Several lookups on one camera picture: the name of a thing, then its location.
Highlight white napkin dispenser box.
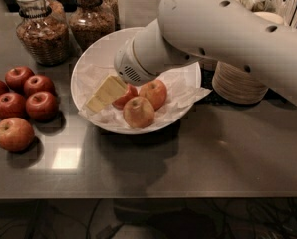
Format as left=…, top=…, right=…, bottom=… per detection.
left=118, top=0, right=160, bottom=28

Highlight white crumpled paper liner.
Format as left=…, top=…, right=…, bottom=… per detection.
left=71, top=63, right=211, bottom=134

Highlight red apple middle left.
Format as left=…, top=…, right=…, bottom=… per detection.
left=0, top=93, right=27, bottom=120

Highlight glass granola jar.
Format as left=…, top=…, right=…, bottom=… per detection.
left=69, top=0, right=116, bottom=51
left=16, top=0, right=69, bottom=66

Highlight right glass granola jar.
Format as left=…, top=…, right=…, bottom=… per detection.
left=69, top=0, right=116, bottom=51

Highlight large white bowl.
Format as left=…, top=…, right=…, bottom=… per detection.
left=70, top=26, right=202, bottom=135

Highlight left glass granola jar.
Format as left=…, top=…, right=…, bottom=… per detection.
left=16, top=0, right=69, bottom=66

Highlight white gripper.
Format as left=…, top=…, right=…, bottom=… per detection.
left=86, top=38, right=156, bottom=113

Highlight red apple back right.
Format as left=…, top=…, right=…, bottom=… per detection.
left=24, top=75, right=56, bottom=97

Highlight red apple middle right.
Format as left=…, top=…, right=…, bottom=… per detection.
left=26, top=91, right=59, bottom=122

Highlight front stack paper bowls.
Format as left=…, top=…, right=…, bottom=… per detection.
left=212, top=61, right=268, bottom=105

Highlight yellow-red apple front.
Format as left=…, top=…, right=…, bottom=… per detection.
left=0, top=118, right=35, bottom=152

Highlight red apple back left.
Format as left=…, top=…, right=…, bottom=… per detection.
left=5, top=66, right=35, bottom=93

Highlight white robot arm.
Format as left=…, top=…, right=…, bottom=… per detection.
left=113, top=0, right=297, bottom=106

